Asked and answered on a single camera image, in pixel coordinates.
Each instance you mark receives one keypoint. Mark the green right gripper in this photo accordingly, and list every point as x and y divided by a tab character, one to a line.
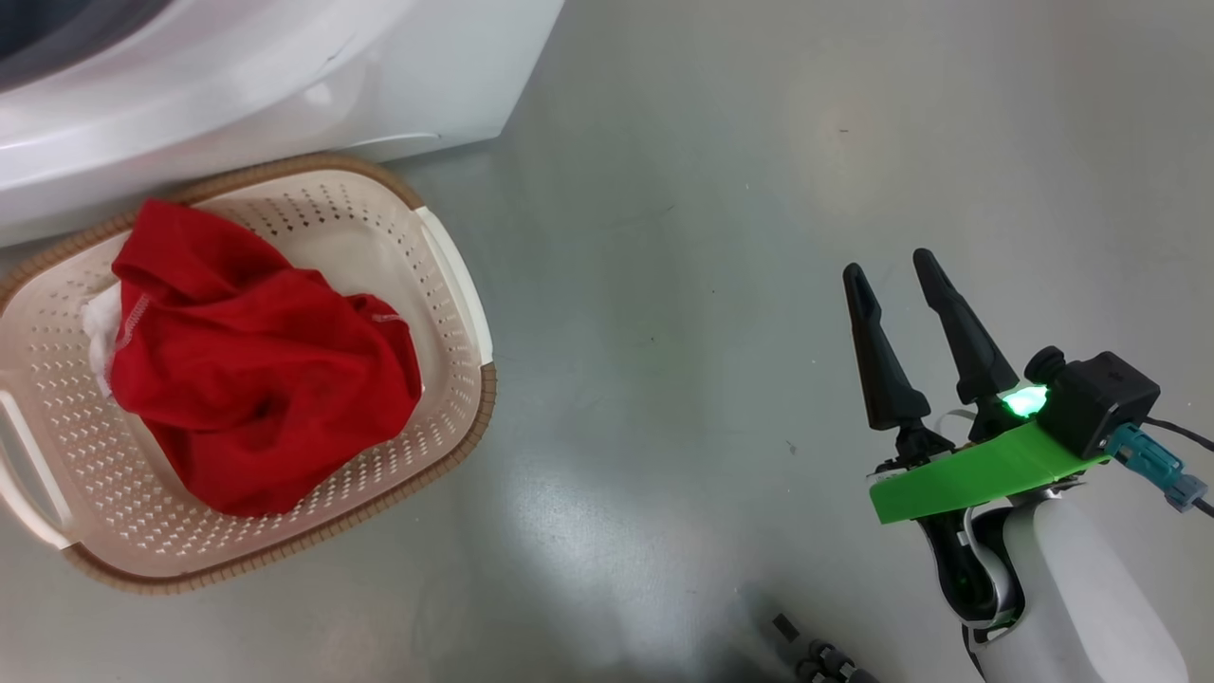
977	474

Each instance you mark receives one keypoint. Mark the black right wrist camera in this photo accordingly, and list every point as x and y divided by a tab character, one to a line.
1095	398

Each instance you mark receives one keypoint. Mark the red garment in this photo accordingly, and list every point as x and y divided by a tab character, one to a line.
256	370

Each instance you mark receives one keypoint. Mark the cream perforated laundry basket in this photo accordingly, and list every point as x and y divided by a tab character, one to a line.
436	313

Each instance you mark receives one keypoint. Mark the white front-load washing machine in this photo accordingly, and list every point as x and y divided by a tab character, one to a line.
285	85

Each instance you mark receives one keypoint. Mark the white cloth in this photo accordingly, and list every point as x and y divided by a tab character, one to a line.
100	327

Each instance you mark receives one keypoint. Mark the dark robot base hardware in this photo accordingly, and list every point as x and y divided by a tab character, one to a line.
825	659

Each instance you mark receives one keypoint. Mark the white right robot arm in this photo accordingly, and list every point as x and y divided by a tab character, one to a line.
1081	598

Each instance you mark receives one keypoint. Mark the teal right camera connector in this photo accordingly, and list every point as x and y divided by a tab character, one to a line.
1152	465

